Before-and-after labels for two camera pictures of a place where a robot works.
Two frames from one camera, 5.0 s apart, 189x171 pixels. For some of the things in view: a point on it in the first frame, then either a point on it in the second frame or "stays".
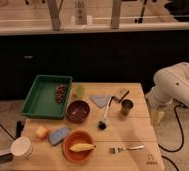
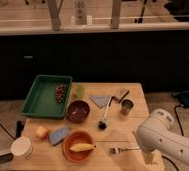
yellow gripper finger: (157, 117) -> (148, 157)
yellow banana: (82, 147) stays
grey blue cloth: (100, 99) stays
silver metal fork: (121, 149) stays
